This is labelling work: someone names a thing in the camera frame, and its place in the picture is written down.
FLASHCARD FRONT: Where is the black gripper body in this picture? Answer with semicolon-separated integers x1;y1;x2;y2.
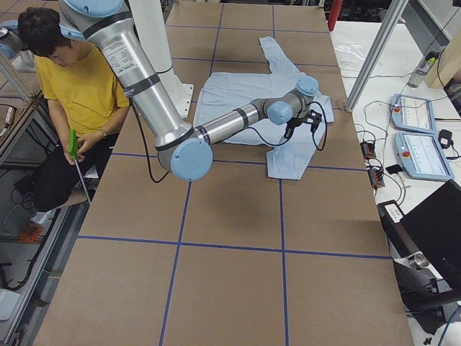
283;117;300;139

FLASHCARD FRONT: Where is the light blue button shirt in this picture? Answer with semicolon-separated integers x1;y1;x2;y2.
193;37;334;180

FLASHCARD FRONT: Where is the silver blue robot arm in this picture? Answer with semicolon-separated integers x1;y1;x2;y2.
59;1;326;181

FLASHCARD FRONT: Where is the far teach pendant tablet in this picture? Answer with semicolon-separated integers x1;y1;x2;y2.
390;94;437;135

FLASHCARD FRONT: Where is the teach pendant tablet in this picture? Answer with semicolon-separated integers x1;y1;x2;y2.
390;94;437;135
394;131;455;182

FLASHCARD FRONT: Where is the near teach pendant tablet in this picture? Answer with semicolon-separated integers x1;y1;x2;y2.
394;131;455;182

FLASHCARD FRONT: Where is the clear water bottle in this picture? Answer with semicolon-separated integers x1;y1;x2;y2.
407;50;439;88

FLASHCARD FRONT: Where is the black laptop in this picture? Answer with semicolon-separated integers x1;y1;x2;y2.
400;179;460;288

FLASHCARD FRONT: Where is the person in yellow shirt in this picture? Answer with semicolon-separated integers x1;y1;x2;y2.
17;7;131;225

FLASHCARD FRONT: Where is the green handheld controller tool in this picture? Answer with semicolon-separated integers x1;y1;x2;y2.
68;128;79;160

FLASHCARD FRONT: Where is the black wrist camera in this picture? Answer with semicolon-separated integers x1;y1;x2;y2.
305;110;323;133

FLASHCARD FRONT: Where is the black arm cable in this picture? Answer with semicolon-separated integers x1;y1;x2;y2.
129;100;327;183

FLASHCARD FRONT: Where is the aluminium frame post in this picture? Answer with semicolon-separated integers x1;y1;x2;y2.
345;0;408;112

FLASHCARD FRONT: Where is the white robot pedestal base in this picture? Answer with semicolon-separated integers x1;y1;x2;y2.
129;0;194;119

